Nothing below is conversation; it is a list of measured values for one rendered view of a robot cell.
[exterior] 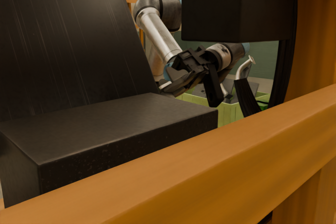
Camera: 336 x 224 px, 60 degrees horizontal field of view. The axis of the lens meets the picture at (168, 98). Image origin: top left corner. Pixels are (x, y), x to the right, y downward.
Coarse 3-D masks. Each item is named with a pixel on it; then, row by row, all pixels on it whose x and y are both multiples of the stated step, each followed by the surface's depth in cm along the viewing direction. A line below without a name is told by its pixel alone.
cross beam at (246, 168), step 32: (320, 96) 42; (224, 128) 29; (256, 128) 29; (288, 128) 30; (320, 128) 37; (160, 160) 22; (192, 160) 22; (224, 160) 22; (256, 160) 26; (288, 160) 31; (320, 160) 39; (64, 192) 18; (96, 192) 18; (128, 192) 18; (160, 192) 18; (192, 192) 20; (224, 192) 23; (256, 192) 27; (288, 192) 33
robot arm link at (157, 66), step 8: (160, 0) 112; (168, 0) 113; (176, 0) 115; (160, 8) 112; (168, 8) 113; (176, 8) 115; (160, 16) 114; (168, 16) 115; (176, 16) 117; (168, 24) 119; (176, 24) 120; (152, 48) 131; (152, 56) 133; (152, 64) 135; (160, 64) 135; (152, 72) 138; (160, 72) 139
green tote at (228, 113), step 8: (192, 88) 224; (184, 96) 187; (192, 96) 180; (232, 96) 207; (256, 96) 192; (264, 96) 180; (200, 104) 177; (224, 104) 162; (232, 104) 159; (224, 112) 163; (232, 112) 161; (240, 112) 166; (224, 120) 164; (232, 120) 163
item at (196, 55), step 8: (200, 48) 82; (176, 56) 77; (184, 56) 76; (192, 56) 77; (200, 56) 81; (208, 56) 82; (216, 56) 80; (176, 64) 77; (184, 64) 74; (192, 64) 76; (200, 64) 76; (216, 64) 81; (208, 72) 78; (192, 80) 75; (200, 80) 80
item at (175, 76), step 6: (168, 72) 71; (174, 72) 72; (180, 72) 73; (186, 72) 74; (174, 78) 71; (180, 78) 70; (192, 78) 73; (174, 84) 70; (180, 84) 70; (162, 90) 69; (168, 90) 69; (174, 90) 71
